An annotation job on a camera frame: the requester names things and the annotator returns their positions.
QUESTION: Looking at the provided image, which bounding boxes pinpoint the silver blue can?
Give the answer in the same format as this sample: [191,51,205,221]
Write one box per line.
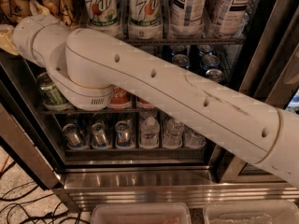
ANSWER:
[63,123,83,148]
[115,121,131,147]
[91,123,108,148]

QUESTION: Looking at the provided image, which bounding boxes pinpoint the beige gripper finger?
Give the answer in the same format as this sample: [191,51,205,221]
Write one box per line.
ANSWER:
[0,24,19,55]
[29,0,50,15]

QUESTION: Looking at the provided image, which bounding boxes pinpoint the right clear plastic bin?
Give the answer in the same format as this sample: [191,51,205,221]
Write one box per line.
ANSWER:
[203,200,299,224]

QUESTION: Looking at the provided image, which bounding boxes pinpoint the right 7UP can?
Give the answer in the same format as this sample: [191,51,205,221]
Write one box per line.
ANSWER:
[128,0,162,39]

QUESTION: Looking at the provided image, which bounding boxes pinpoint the left 7UP can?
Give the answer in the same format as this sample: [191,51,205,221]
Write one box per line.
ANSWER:
[84,0,121,37]

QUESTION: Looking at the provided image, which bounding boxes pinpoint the left water bottle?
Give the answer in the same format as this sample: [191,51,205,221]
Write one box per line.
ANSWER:
[140,117,160,147]

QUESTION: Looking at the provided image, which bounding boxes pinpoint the coca-cola can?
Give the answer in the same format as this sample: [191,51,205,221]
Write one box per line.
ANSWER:
[109,87,132,109]
[136,98,153,109]

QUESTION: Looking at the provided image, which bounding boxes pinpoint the teas tea bottle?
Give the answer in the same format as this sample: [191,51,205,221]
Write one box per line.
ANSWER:
[209,0,249,38]
[170,0,206,38]

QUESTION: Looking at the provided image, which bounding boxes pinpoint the front left green can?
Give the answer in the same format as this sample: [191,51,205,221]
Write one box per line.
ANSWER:
[36,72,67,105]

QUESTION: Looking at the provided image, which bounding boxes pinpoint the glass fridge door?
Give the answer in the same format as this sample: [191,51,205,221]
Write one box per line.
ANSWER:
[216,0,299,183]

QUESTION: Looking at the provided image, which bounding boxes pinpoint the top wire shelf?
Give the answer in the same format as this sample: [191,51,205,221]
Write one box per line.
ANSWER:
[123,38,245,47]

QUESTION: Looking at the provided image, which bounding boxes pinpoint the front right Pepsi can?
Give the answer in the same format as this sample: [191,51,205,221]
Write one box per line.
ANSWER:
[206,69,225,83]

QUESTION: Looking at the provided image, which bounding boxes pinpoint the front left Coca-Cola can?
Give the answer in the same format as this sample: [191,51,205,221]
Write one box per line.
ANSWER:
[109,87,132,109]

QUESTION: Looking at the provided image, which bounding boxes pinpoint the clear plastic bin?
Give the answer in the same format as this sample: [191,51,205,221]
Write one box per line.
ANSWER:
[91,203,192,224]
[203,200,299,224]

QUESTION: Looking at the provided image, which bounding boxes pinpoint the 7up can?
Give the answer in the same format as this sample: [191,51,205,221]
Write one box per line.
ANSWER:
[84,0,121,37]
[128,0,162,39]

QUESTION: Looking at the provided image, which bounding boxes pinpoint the left clear plastic bin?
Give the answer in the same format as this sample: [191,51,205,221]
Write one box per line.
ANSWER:
[91,203,192,224]

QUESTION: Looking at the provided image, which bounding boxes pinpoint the left silver blue can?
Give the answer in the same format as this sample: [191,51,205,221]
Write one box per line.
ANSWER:
[63,123,83,148]

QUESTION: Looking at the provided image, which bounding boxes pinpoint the right silver blue can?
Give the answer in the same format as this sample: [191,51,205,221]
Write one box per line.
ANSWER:
[115,121,131,147]

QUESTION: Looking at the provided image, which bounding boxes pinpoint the front right Coca-Cola can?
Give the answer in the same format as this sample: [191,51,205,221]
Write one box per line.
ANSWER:
[136,98,153,109]

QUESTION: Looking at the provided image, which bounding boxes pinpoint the orange lacroix can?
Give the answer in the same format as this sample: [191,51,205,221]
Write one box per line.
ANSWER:
[42,0,78,28]
[0,0,31,24]

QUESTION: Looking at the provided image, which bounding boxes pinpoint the black floor cables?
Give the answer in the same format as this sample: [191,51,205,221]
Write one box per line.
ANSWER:
[0,161,92,224]

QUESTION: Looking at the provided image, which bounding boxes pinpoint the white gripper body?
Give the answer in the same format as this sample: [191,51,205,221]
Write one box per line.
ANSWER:
[12,14,70,67]

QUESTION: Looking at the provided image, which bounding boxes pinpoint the water bottle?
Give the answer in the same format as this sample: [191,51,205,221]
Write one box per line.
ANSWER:
[140,117,160,147]
[163,118,184,149]
[185,130,206,149]

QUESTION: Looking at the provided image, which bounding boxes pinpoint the middle silver blue can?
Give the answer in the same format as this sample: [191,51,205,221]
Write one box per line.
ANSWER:
[91,123,108,148]

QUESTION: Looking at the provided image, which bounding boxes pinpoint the steel fridge cabinet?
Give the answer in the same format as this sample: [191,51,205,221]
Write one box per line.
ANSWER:
[1,0,299,211]

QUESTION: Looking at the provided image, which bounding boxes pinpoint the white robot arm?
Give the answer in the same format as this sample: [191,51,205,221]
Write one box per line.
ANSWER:
[1,14,299,188]

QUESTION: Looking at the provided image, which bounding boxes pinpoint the right Teas Tea bottle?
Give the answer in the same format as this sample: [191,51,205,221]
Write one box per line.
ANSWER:
[209,0,249,38]

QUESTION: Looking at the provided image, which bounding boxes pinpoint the right water bottle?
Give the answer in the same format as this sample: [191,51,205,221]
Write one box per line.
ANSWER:
[185,130,206,149]

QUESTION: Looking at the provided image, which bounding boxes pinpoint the middle water bottle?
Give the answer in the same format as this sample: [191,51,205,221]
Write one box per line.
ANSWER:
[163,118,184,149]

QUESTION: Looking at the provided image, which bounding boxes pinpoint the left Teas Tea bottle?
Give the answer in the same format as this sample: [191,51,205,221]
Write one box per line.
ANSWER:
[170,0,206,38]

